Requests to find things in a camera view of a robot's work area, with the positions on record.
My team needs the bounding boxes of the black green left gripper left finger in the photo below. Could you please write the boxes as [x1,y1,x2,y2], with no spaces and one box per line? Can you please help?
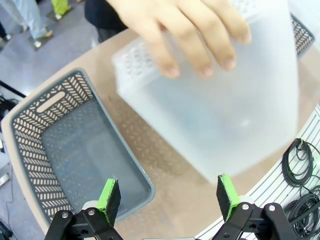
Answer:
[44,177,123,240]

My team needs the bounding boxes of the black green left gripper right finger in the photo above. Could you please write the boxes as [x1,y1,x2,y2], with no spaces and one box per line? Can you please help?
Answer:
[212,174,298,240]

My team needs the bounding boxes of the translucent white plastic bin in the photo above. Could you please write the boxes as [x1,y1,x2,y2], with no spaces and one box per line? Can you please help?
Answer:
[111,0,301,182]

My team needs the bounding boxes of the person's left hand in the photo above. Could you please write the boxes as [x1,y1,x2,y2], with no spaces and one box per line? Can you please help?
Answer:
[106,0,252,79]

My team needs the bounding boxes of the grey plastic lattice basket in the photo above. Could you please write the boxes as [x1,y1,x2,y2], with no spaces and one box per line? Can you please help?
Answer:
[8,67,156,230]
[289,13,316,59]

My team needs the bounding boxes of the black tripod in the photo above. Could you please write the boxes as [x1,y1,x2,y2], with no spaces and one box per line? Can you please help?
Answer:
[0,79,27,118]

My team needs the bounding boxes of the person in black T-shirt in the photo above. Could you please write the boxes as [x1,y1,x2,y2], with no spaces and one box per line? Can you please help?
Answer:
[84,0,130,43]

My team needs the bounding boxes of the mannequin in lime green trousers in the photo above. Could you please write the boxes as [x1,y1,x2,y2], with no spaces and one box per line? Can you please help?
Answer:
[51,0,73,21]

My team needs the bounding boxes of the thin black cable coil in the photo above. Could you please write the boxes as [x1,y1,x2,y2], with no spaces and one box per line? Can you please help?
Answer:
[282,138,315,187]

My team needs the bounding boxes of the thick black cable bundle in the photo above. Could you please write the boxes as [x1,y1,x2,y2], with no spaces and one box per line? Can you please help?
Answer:
[284,192,320,238]

